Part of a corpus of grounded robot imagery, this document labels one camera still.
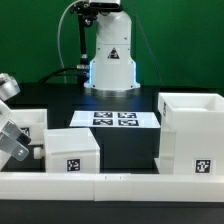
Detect white drawer with knob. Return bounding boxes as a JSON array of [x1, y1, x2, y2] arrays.
[[34, 128, 100, 173]]

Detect grey cable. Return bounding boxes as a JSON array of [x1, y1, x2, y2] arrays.
[[56, 0, 88, 69]]

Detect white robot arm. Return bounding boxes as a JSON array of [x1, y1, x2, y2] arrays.
[[0, 0, 140, 163]]

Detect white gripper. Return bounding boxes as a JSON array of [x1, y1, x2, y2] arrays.
[[0, 100, 31, 170]]

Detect white front fence bar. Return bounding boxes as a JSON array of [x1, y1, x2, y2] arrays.
[[0, 172, 224, 202]]

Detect white marker sheet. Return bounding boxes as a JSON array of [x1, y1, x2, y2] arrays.
[[70, 111, 160, 128]]

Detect white drawer cabinet box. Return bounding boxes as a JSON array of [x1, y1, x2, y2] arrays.
[[155, 93, 224, 175]]

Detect white open drawer tray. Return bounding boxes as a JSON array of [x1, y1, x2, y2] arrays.
[[10, 109, 48, 145]]

